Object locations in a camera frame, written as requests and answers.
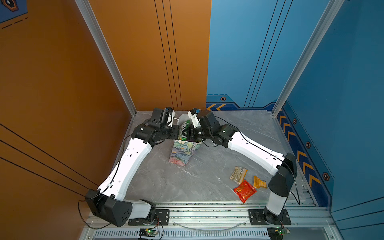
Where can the aluminium rail frame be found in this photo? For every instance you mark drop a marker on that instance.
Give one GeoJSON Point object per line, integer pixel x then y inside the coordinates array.
{"type": "Point", "coordinates": [227, 220]}

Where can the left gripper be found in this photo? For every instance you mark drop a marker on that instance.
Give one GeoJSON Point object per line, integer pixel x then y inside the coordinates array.
{"type": "Point", "coordinates": [175, 134]}

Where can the circuit board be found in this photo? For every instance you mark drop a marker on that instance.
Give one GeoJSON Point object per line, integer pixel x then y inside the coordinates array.
{"type": "Point", "coordinates": [147, 234]}
{"type": "Point", "coordinates": [278, 234]}

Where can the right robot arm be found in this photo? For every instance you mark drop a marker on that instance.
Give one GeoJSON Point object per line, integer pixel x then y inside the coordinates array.
{"type": "Point", "coordinates": [282, 167]}

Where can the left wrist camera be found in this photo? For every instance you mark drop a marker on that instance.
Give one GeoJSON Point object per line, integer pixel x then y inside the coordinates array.
{"type": "Point", "coordinates": [161, 118]}

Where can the green yellow Fox's candy bag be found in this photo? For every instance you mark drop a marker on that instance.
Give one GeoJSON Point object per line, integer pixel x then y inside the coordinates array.
{"type": "Point", "coordinates": [184, 131]}

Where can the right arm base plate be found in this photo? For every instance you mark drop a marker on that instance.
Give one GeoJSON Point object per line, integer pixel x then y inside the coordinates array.
{"type": "Point", "coordinates": [263, 217]}

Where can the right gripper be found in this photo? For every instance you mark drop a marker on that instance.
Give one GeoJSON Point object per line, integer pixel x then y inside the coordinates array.
{"type": "Point", "coordinates": [190, 136]}

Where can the floral white paper bag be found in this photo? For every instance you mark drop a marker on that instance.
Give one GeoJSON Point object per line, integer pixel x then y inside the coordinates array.
{"type": "Point", "coordinates": [182, 151]}

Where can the beige clear snack packet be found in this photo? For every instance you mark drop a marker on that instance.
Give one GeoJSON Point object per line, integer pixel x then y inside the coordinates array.
{"type": "Point", "coordinates": [238, 175]}

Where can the red snack packet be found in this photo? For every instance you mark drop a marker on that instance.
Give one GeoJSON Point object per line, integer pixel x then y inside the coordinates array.
{"type": "Point", "coordinates": [244, 191]}

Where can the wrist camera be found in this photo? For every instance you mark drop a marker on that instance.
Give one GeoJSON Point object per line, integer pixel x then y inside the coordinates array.
{"type": "Point", "coordinates": [208, 120]}
{"type": "Point", "coordinates": [161, 118]}

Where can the left circuit board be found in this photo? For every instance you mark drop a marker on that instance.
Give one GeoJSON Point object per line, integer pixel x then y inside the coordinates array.
{"type": "Point", "coordinates": [147, 234]}

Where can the right circuit board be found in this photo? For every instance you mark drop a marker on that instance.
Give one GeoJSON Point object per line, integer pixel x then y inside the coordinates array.
{"type": "Point", "coordinates": [278, 234]}

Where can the small orange snack packet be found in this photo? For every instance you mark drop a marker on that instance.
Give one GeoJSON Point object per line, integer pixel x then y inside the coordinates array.
{"type": "Point", "coordinates": [258, 183]}

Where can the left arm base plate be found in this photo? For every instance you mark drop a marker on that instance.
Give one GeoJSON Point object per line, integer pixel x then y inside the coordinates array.
{"type": "Point", "coordinates": [161, 215]}

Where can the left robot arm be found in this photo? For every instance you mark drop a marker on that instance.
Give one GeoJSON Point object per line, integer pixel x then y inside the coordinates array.
{"type": "Point", "coordinates": [108, 201]}

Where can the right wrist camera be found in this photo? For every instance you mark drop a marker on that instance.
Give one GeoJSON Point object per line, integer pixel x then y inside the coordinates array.
{"type": "Point", "coordinates": [208, 120]}

